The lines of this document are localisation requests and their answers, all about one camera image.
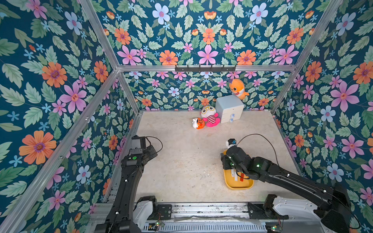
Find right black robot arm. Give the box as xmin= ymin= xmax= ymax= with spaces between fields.
xmin=220 ymin=145 xmax=354 ymax=233

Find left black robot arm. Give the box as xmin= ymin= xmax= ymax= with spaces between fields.
xmin=94 ymin=136 xmax=157 ymax=233

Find yellow plastic storage tray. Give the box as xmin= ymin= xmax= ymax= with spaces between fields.
xmin=221 ymin=150 xmax=254 ymax=190

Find white mini drawer cabinet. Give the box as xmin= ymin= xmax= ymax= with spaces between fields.
xmin=215 ymin=95 xmax=245 ymax=124

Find small orange tiger plush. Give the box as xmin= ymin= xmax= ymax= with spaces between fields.
xmin=192 ymin=117 xmax=206 ymax=130

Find pink striped owl plush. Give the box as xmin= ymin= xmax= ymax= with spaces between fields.
xmin=200 ymin=105 xmax=220 ymax=128

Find orange fox plush toy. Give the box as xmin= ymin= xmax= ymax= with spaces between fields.
xmin=229 ymin=79 xmax=250 ymax=100

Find white ventilation grille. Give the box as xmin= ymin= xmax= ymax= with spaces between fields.
xmin=142 ymin=222 xmax=267 ymax=233

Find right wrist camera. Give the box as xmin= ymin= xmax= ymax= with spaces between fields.
xmin=226 ymin=138 xmax=237 ymax=149

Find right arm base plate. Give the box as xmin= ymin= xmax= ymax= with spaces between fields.
xmin=247 ymin=201 xmax=277 ymax=220

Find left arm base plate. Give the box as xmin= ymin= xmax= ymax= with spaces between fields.
xmin=155 ymin=204 xmax=173 ymax=220

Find black wall hook rail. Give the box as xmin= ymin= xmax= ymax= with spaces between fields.
xmin=174 ymin=65 xmax=237 ymax=73

